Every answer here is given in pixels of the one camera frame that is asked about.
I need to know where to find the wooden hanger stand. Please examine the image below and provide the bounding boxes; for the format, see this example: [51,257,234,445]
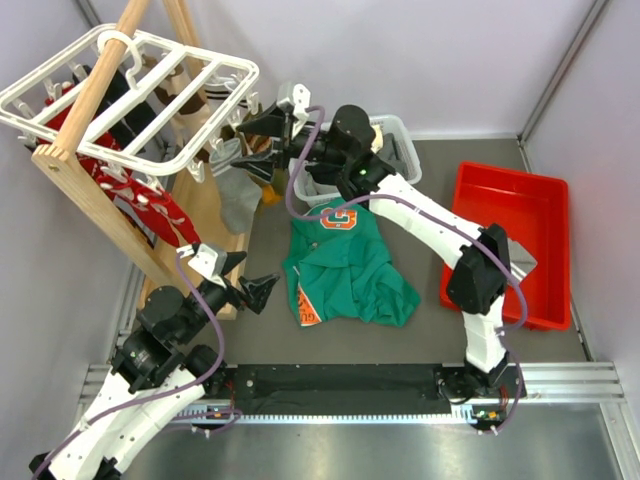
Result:
[30,0,250,321]

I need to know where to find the green jersey shirt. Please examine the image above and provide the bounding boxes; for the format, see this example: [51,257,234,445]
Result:
[282,205,421,327]

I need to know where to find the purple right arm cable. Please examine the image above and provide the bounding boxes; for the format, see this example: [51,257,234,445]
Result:
[282,104,527,436]

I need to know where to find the grey cloth in basket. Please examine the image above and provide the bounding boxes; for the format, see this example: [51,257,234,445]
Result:
[378,133,408,177]

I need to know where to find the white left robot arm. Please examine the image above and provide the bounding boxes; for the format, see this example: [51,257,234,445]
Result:
[29,243,280,479]

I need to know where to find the red plastic bin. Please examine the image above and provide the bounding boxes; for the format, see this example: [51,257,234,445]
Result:
[452,162,572,331]

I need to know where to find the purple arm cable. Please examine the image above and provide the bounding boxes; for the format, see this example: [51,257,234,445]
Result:
[282,104,527,436]
[29,249,244,480]

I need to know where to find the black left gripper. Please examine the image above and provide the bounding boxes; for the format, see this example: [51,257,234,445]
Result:
[177,250,280,343]

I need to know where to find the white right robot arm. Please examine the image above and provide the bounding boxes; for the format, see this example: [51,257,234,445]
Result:
[235,104,519,396]

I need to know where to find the black socks on hanger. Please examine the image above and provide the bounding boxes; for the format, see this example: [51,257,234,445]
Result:
[69,64,161,156]

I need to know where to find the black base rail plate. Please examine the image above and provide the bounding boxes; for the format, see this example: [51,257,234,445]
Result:
[233,364,451,416]

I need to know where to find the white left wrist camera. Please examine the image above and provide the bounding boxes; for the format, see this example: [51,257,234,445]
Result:
[176,243,228,281]

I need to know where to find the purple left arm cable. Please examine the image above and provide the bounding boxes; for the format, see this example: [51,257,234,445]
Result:
[29,249,244,480]

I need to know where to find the brown cream sock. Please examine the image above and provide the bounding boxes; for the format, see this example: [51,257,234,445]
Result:
[139,55,209,131]

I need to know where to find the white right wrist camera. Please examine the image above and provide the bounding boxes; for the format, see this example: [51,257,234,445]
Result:
[276,82,311,123]

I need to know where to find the red patterned socks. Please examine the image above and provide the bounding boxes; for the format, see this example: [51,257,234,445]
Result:
[46,104,201,248]

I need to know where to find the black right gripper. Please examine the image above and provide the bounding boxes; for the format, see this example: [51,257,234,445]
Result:
[230,102,349,186]

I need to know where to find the grey sock with white stripes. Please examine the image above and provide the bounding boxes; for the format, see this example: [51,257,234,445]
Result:
[209,138,262,235]

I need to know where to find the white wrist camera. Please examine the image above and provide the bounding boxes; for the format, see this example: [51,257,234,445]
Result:
[276,82,311,123]
[176,243,228,281]

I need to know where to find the white clip drying hanger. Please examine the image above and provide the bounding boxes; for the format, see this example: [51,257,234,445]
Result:
[1,24,260,183]

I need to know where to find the olive orange striped sock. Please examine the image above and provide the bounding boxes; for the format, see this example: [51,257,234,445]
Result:
[233,103,273,184]

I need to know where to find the white plastic laundry basket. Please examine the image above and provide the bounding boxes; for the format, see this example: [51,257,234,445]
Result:
[293,114,422,207]

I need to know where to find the cream cloth strip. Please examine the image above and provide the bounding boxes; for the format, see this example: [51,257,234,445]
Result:
[371,125,384,153]

